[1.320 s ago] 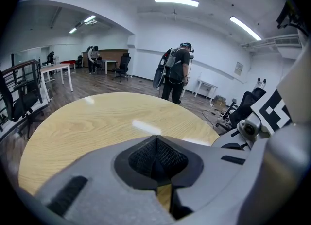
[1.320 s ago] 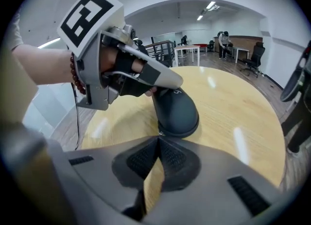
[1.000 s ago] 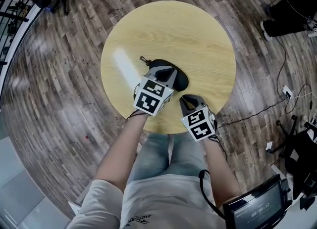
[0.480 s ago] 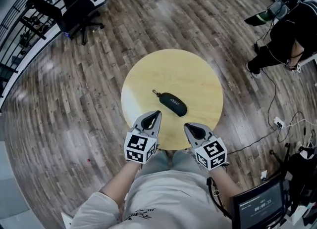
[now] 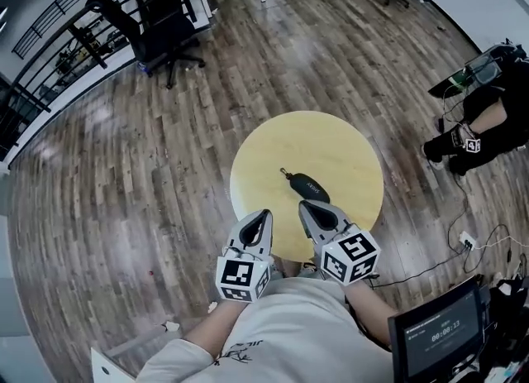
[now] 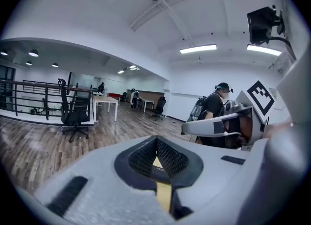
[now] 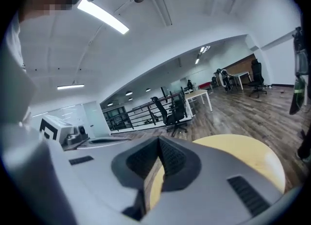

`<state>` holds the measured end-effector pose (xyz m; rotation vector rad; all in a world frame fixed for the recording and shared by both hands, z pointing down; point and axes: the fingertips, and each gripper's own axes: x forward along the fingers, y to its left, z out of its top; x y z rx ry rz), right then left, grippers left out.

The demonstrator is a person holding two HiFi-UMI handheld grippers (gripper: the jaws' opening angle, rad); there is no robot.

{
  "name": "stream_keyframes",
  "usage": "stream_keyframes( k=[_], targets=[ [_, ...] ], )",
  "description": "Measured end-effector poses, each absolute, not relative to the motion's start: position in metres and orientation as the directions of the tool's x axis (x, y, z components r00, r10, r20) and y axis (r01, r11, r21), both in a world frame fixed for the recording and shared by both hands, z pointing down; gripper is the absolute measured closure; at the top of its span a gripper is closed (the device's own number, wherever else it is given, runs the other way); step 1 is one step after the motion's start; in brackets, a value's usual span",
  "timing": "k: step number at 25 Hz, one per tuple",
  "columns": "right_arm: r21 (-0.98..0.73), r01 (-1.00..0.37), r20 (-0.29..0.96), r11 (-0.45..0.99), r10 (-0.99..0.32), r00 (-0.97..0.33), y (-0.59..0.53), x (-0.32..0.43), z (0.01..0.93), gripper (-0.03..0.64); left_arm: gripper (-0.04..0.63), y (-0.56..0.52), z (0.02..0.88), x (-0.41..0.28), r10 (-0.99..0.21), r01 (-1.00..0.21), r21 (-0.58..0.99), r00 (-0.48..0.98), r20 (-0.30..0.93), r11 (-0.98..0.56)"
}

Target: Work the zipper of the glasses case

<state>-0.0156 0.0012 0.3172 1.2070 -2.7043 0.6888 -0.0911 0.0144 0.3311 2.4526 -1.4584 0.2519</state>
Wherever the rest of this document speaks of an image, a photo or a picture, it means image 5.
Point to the person's grey trousers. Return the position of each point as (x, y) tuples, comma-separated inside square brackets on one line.
[(289, 269)]

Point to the black bag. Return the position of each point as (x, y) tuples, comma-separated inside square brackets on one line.
[(510, 290)]

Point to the white power strip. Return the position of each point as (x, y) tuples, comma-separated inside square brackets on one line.
[(468, 241)]

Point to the round wooden table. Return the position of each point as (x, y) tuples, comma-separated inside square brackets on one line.
[(306, 145)]

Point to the white desk panel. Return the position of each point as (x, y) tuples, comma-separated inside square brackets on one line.
[(109, 369)]

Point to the person's left forearm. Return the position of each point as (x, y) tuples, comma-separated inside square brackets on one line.
[(219, 327)]

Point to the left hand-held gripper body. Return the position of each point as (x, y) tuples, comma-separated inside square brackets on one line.
[(237, 274)]

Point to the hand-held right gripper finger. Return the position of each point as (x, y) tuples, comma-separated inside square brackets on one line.
[(312, 230), (347, 226)]

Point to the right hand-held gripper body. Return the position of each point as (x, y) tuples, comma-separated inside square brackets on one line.
[(351, 257)]

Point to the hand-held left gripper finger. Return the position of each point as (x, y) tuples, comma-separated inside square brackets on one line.
[(266, 240), (235, 232)]

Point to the person's right forearm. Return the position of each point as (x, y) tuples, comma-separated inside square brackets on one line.
[(368, 307)]

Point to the black monitor screen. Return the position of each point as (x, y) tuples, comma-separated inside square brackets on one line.
[(440, 331)]

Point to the small blue object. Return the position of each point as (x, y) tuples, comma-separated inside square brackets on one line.
[(143, 68)]

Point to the black zippered case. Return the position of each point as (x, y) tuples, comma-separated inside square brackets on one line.
[(310, 186)]

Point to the person's white shirt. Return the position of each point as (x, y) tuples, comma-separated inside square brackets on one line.
[(297, 331)]

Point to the black metal railing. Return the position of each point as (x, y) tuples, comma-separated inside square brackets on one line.
[(89, 48)]

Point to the white paper scrap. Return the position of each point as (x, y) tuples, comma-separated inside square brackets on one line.
[(170, 326), (213, 307)]

